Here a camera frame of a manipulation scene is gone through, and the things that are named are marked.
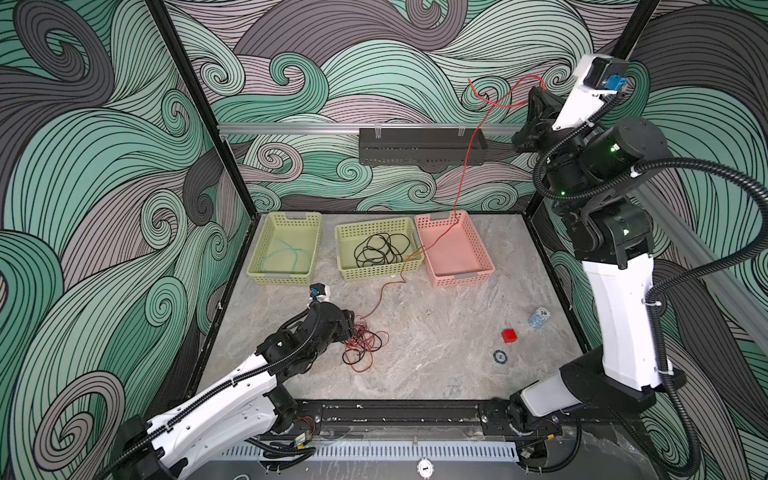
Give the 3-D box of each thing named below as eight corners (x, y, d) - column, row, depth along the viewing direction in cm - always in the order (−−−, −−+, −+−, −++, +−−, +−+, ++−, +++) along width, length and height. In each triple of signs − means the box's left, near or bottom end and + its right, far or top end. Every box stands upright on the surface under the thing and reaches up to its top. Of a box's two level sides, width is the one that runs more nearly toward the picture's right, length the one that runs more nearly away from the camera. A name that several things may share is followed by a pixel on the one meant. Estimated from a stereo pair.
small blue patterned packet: (530, 328, 91) (539, 319, 86) (526, 317, 93) (535, 307, 88) (543, 328, 91) (552, 319, 86) (538, 317, 93) (547, 307, 88)
